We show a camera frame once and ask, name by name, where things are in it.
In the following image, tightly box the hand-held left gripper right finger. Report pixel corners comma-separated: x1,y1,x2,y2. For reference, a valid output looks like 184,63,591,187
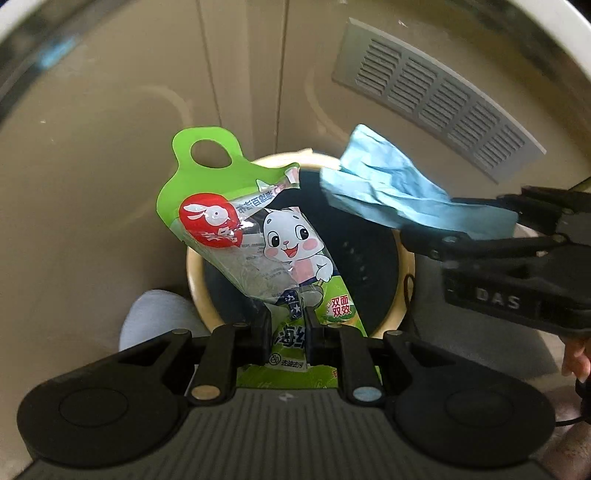
304,306,463,408

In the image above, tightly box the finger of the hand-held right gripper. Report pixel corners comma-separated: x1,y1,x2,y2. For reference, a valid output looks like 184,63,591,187
398,224,571,278
450,185,591,241

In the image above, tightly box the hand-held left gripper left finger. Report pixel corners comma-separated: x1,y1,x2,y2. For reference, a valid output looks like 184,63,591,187
117,305,274,408

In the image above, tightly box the beige rimmed trash bin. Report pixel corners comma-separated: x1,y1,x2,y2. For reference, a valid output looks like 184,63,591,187
187,152,416,342

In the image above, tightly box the blue paper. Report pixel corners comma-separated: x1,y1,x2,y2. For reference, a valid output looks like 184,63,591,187
318,124,515,230

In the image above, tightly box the green sponge package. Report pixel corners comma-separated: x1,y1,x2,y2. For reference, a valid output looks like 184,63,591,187
154,126,384,391

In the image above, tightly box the person's right hand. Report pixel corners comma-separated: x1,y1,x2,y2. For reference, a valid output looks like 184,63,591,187
561,335,591,385

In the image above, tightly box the pale grey slipper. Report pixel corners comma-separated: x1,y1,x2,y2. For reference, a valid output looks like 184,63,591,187
119,290,208,354

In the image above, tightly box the vented beige cabinet door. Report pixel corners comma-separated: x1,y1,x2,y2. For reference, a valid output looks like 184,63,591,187
259,0,591,370

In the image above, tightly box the grey vent grille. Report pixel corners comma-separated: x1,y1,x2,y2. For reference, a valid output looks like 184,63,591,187
331,17,546,185

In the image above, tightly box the black cable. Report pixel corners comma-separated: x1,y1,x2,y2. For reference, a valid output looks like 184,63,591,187
553,376,591,428

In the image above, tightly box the beige cabinet corner post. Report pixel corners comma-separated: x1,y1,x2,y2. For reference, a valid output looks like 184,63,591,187
198,0,315,162

